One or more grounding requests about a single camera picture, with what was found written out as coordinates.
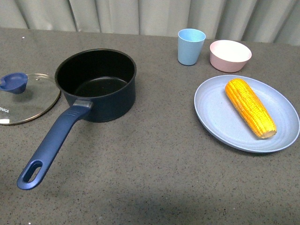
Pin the light blue cup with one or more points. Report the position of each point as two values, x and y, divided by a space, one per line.
190 43

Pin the dark blue saucepan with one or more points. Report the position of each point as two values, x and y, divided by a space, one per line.
99 86

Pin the yellow corn cob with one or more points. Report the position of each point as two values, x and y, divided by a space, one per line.
250 108

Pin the pink bowl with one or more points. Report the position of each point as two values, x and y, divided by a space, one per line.
229 56

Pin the light blue plate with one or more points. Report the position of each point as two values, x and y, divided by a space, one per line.
217 114

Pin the white curtain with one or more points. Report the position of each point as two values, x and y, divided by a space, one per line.
268 21

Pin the glass lid blue knob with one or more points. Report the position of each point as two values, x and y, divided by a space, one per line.
24 97

